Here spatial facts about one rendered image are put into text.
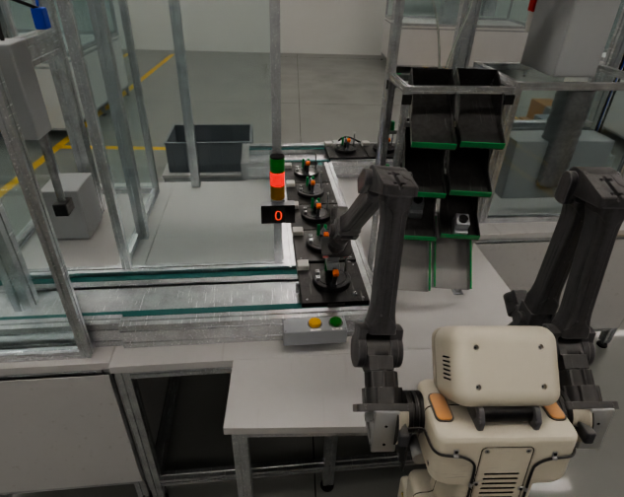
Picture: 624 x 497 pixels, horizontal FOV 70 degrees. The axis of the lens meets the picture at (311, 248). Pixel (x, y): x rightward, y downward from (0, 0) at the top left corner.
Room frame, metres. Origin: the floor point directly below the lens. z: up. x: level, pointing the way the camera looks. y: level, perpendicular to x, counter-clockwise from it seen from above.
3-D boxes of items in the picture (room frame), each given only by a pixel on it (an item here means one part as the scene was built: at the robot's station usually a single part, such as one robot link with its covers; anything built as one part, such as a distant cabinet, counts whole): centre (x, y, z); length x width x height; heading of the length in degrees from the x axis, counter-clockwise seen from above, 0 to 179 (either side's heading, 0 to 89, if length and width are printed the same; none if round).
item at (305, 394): (1.15, -0.20, 0.84); 0.90 x 0.70 x 0.03; 93
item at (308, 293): (1.33, -0.08, 0.96); 0.24 x 0.24 x 0.02; 7
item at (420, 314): (1.77, -0.02, 0.85); 1.50 x 1.41 x 0.03; 97
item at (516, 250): (2.29, -1.28, 0.43); 1.11 x 0.68 x 0.86; 97
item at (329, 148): (2.69, -0.19, 1.01); 0.24 x 0.24 x 0.13; 7
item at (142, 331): (1.14, 0.18, 0.91); 0.89 x 0.06 x 0.11; 97
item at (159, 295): (1.32, 0.22, 0.91); 0.84 x 0.28 x 0.10; 97
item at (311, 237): (1.58, -0.05, 1.01); 0.24 x 0.24 x 0.13; 7
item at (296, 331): (1.11, -0.02, 0.93); 0.21 x 0.07 x 0.06; 97
